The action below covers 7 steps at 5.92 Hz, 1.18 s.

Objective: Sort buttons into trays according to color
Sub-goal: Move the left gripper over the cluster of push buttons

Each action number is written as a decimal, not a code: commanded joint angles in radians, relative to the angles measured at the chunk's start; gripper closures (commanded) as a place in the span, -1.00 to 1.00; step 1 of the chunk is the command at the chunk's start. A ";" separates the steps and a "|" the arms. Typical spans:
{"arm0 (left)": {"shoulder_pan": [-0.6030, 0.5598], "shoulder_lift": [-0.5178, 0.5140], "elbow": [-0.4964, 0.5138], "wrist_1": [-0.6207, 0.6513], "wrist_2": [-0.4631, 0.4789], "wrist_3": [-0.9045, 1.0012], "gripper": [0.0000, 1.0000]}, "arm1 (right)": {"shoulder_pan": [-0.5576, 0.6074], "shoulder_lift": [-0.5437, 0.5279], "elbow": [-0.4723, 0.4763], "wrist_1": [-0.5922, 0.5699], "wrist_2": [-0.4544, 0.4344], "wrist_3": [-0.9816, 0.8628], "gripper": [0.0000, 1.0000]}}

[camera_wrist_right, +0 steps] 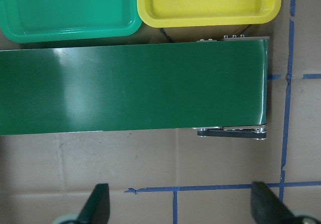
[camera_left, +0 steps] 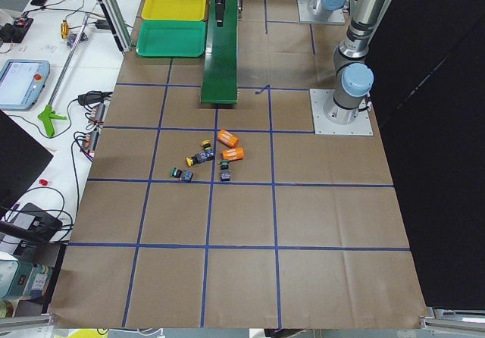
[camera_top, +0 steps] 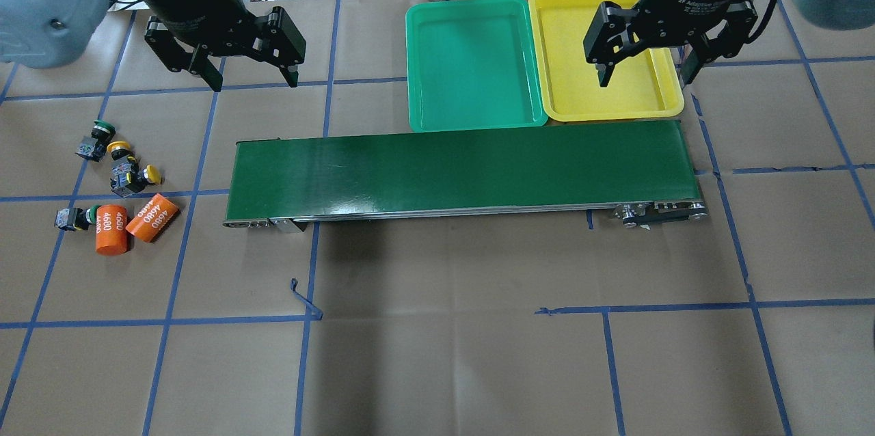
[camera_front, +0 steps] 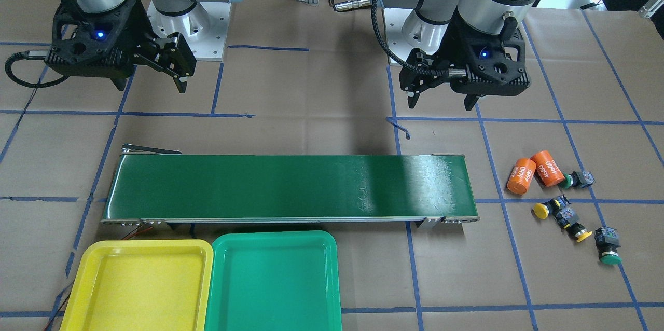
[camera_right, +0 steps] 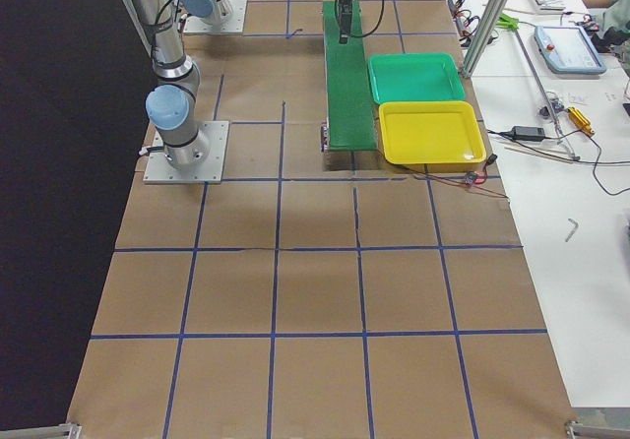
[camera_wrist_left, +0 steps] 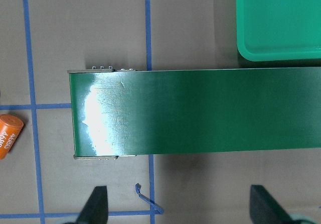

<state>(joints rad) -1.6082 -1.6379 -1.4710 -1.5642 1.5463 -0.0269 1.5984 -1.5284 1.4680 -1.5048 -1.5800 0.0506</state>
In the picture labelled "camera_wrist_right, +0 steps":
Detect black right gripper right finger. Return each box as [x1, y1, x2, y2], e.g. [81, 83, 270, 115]
[250, 181, 298, 223]

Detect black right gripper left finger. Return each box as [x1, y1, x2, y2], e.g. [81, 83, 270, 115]
[76, 183, 110, 223]

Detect green conveyor belt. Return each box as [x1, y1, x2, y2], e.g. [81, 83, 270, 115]
[1, 37, 269, 140]

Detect green plastic tray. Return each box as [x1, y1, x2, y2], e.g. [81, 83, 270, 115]
[1, 0, 142, 43]

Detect yellow plastic tray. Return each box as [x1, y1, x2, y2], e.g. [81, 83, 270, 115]
[137, 0, 281, 28]

